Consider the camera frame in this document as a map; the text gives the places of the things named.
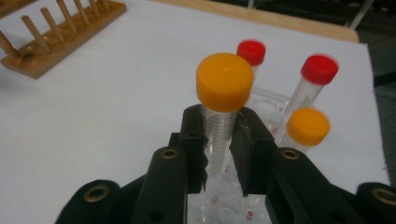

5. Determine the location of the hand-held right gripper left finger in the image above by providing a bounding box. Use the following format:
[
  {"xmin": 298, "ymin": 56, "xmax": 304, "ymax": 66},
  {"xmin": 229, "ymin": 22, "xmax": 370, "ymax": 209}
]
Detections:
[{"xmin": 130, "ymin": 104, "xmax": 209, "ymax": 224}]

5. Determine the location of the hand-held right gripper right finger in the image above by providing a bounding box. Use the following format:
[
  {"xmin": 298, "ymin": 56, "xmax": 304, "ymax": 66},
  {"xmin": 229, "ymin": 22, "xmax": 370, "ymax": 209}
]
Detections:
[{"xmin": 233, "ymin": 106, "xmax": 365, "ymax": 224}]

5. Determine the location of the orange cap test tube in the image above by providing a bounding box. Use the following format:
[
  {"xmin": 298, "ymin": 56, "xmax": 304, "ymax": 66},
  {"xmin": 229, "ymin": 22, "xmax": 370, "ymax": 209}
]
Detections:
[
  {"xmin": 195, "ymin": 52, "xmax": 255, "ymax": 176},
  {"xmin": 278, "ymin": 106, "xmax": 331, "ymax": 155}
]

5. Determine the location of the red cap test tube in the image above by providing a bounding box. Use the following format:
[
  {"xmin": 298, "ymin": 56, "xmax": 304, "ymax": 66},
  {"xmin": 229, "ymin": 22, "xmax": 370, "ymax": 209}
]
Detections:
[
  {"xmin": 274, "ymin": 54, "xmax": 340, "ymax": 141},
  {"xmin": 235, "ymin": 39, "xmax": 267, "ymax": 94}
]

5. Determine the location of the wooden test tube rack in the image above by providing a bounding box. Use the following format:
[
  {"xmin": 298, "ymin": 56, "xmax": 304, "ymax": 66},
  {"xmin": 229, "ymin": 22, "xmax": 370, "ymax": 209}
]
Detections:
[{"xmin": 0, "ymin": 0, "xmax": 128, "ymax": 79}]

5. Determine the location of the white table mat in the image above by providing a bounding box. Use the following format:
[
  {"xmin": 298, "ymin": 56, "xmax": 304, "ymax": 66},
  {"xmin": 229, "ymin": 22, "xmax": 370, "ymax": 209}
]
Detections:
[{"xmin": 0, "ymin": 0, "xmax": 391, "ymax": 224}]

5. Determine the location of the grey metal stand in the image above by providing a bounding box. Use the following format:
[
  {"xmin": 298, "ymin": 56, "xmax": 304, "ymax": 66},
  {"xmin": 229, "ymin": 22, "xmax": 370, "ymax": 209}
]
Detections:
[{"xmin": 247, "ymin": 0, "xmax": 376, "ymax": 29}]

